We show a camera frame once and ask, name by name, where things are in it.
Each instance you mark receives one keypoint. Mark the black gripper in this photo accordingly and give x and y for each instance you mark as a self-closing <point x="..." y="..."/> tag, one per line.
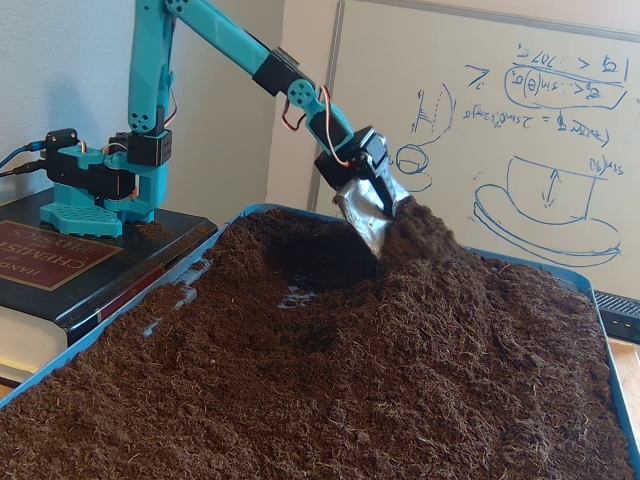
<point x="374" y="152"/>

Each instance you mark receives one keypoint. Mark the brown soil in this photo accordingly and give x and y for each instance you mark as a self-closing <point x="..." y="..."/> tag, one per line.
<point x="400" y="360"/>

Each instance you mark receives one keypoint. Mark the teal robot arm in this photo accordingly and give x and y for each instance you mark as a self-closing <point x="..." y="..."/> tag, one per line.
<point x="150" y="75"/>

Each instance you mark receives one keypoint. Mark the whiteboard with blue drawings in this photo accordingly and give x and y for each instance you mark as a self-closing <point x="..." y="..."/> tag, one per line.
<point x="500" y="150"/>

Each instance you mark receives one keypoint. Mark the black chemistry physics handbook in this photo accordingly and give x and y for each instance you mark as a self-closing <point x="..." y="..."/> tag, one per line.
<point x="125" y="260"/>

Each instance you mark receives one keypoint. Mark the black grille device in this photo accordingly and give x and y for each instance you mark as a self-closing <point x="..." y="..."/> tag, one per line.
<point x="622" y="320"/>

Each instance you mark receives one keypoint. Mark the blue plastic tray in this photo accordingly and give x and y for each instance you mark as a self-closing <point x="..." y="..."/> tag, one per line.
<point x="40" y="371"/>

